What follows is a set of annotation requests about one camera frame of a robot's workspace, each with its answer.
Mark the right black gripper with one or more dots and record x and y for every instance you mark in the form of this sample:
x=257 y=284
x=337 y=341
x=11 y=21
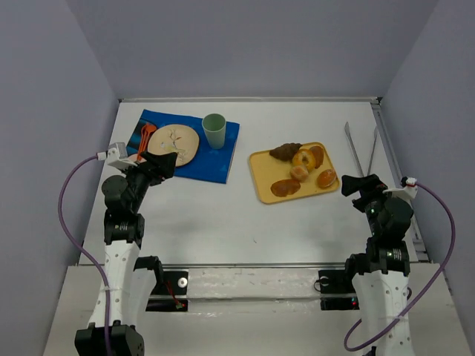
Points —
x=364 y=192

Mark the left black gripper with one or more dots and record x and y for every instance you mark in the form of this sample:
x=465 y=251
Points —
x=147 y=169

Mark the small round bread roll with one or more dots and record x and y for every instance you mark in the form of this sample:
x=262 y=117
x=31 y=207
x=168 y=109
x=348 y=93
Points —
x=299 y=172

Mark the metal tongs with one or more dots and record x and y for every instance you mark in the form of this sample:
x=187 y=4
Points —
x=363 y=153

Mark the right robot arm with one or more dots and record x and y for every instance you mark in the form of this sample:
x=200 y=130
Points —
x=380 y=275

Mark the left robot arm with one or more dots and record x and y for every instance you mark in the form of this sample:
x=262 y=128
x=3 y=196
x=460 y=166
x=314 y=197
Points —
x=127 y=278

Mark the beige round plate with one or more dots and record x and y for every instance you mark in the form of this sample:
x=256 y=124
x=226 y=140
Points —
x=181 y=139

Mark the orange plastic spoon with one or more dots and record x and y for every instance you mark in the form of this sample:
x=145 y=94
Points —
x=152 y=129

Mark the orange plastic fork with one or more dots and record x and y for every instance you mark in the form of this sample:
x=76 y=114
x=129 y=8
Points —
x=143 y=141

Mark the blue cloth mat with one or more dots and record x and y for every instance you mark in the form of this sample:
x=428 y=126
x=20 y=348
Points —
x=208 y=164

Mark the orange bun at tray edge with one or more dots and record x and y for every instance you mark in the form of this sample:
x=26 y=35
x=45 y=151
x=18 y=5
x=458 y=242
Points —
x=318 y=153

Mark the yellow tray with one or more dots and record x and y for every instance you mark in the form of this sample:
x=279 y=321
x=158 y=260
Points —
x=267 y=170

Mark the green cup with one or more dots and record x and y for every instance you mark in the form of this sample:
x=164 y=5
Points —
x=214 y=126

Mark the flat glazed pastry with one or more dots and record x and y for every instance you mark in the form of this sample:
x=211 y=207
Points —
x=285 y=187

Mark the chocolate croissant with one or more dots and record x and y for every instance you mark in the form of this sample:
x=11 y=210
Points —
x=286 y=151

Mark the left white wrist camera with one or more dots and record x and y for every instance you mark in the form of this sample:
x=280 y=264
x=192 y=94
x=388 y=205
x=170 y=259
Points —
x=116 y=156

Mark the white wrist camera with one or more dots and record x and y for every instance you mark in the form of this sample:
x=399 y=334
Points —
x=116 y=156
x=407 y=192

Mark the glazed ring donut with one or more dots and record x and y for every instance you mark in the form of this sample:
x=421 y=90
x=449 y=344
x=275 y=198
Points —
x=306 y=158

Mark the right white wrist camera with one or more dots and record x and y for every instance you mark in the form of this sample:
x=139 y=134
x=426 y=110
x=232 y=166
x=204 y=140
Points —
x=407 y=192

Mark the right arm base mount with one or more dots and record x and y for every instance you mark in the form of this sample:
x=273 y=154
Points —
x=336 y=291

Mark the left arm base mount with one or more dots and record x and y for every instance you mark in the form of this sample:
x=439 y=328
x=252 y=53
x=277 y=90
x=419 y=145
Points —
x=171 y=294

